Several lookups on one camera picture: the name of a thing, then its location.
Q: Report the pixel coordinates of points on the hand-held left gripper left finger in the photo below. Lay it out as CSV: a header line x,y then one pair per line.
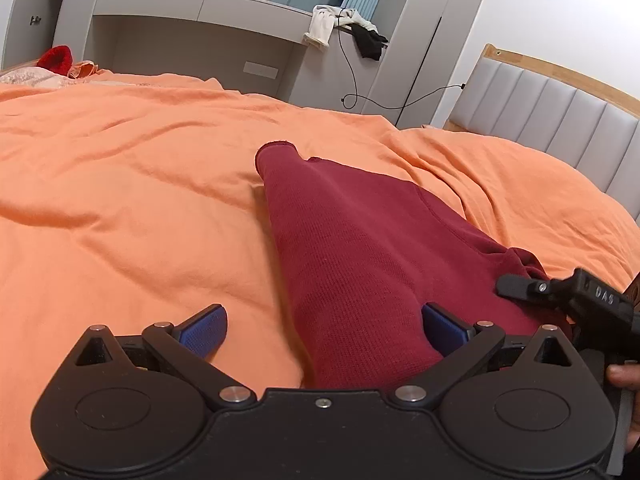
x,y
202,332

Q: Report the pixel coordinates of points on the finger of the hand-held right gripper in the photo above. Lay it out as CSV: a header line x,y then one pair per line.
x,y
520,289

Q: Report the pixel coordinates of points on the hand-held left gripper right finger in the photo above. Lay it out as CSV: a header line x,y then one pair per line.
x,y
442,330

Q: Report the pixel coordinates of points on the dark red sweater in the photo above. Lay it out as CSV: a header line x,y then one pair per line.
x,y
360,270

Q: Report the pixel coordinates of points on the person's right hand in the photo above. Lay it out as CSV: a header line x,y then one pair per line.
x,y
625,376

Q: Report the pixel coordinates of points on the orange blanket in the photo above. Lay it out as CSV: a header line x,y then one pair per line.
x,y
125,185

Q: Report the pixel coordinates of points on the grey padded wooden headboard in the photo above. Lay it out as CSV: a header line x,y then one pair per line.
x,y
550,105

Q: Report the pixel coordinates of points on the thin black rod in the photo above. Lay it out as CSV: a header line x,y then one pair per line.
x,y
419,72

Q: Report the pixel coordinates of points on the grey built-in wardrobe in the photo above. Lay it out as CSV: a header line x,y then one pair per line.
x,y
410,60

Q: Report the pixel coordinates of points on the black cloth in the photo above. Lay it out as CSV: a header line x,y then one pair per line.
x,y
370,42

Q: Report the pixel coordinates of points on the small orange cloth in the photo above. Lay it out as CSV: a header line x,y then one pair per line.
x,y
82,69

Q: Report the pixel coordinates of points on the pale floral bed sheet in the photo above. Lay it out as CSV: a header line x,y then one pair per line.
x,y
30,77

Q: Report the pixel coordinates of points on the bright red fuzzy cloth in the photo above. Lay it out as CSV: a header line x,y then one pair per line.
x,y
56,57

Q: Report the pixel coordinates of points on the white cloth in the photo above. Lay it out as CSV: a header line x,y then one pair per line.
x,y
320,25

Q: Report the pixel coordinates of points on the grey wardrobe door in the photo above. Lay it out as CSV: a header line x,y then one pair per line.
x,y
30,40

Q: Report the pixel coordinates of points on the white wall socket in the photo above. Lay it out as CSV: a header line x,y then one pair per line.
x,y
260,70

